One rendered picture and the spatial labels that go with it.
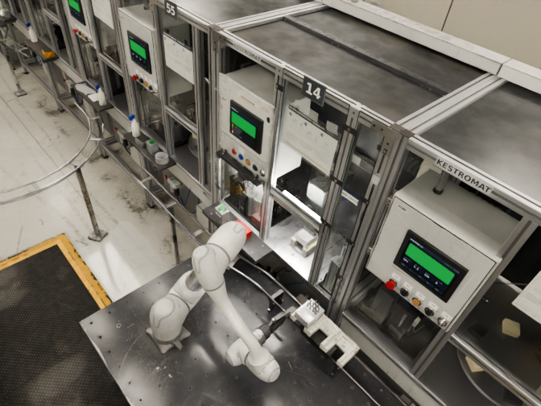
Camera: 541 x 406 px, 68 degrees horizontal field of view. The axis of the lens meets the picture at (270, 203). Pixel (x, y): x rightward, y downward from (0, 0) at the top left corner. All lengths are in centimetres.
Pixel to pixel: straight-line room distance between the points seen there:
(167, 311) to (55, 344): 133
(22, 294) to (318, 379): 235
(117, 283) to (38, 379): 83
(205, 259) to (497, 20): 425
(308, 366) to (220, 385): 48
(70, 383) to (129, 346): 83
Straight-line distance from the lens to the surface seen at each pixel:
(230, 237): 177
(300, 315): 220
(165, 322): 219
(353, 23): 249
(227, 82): 215
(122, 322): 250
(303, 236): 240
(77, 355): 325
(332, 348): 225
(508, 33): 516
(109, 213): 406
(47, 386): 322
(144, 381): 232
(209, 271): 169
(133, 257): 366
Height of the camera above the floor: 279
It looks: 43 degrees down
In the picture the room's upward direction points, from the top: 7 degrees clockwise
